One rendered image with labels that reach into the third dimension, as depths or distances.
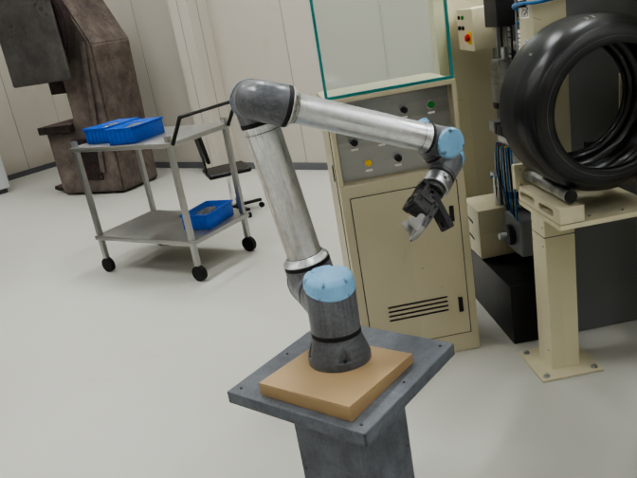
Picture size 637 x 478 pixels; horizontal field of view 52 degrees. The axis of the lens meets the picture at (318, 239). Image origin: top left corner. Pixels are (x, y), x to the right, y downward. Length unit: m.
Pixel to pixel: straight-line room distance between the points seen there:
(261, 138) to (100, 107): 6.13
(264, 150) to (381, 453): 0.97
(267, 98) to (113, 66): 6.36
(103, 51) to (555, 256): 6.17
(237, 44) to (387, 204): 5.08
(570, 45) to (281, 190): 1.00
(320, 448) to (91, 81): 6.41
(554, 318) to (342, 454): 1.27
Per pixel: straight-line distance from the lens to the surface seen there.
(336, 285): 1.86
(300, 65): 7.17
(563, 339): 3.02
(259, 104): 1.80
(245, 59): 7.68
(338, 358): 1.92
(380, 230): 2.91
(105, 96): 7.96
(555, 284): 2.90
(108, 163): 8.13
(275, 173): 1.94
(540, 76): 2.24
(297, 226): 1.98
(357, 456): 2.01
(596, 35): 2.29
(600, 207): 2.56
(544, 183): 2.50
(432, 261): 3.01
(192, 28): 7.80
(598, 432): 2.73
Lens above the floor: 1.61
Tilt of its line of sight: 19 degrees down
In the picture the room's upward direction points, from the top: 10 degrees counter-clockwise
